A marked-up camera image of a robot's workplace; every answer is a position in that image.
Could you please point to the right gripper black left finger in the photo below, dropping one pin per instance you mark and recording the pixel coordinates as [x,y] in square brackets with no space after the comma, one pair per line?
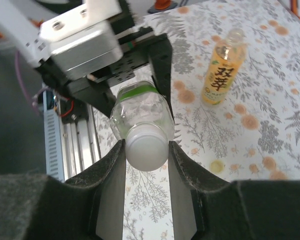
[52,212]

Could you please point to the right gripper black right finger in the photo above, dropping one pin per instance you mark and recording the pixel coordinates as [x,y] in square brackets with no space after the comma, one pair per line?
[240,212]

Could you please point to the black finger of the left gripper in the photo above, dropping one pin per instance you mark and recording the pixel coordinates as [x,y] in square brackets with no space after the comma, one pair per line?
[162,70]
[97,97]

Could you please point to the small green label bottle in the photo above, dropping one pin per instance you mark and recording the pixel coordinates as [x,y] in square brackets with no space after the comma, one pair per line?
[140,107]

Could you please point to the pale yellow bottle cap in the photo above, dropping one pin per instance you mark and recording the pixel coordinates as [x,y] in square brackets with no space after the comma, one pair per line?
[218,167]

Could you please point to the yellow label tea bottle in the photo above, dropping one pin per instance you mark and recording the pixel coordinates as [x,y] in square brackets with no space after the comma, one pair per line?
[222,75]

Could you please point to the white bottle cap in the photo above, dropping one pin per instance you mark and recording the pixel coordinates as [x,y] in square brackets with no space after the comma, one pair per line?
[147,152]

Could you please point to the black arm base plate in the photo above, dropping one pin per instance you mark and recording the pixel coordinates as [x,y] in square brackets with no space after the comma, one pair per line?
[75,112]

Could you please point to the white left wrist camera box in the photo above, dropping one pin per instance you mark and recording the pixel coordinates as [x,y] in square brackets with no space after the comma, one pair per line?
[82,45]

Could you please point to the aluminium table edge rail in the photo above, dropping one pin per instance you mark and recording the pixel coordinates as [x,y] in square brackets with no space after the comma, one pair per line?
[77,150]

